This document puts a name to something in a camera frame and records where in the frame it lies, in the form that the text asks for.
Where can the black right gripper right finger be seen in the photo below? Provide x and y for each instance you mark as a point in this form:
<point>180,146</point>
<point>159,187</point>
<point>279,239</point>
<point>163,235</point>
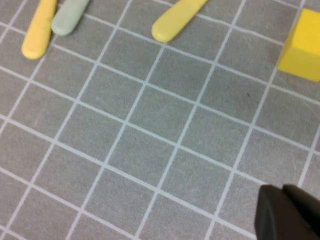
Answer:
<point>305,205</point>

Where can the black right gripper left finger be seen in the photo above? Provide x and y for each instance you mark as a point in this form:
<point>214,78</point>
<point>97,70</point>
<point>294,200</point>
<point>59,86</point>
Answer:
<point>272,217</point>

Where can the green plastic spoon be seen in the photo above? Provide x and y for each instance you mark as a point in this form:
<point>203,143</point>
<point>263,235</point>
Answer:
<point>68,20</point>

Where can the yellow plastic knife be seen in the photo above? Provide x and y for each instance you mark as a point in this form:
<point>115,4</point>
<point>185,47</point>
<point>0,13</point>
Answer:
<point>37,35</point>

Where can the grey grid tablecloth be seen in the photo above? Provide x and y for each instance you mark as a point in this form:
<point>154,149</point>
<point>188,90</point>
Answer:
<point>150,137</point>

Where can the yellow foam cube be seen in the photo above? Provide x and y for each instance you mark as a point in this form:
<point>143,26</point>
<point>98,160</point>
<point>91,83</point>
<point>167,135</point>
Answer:
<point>302,52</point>

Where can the yellow plastic fork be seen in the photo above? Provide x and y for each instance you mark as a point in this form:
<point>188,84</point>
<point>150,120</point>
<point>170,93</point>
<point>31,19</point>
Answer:
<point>172,23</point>

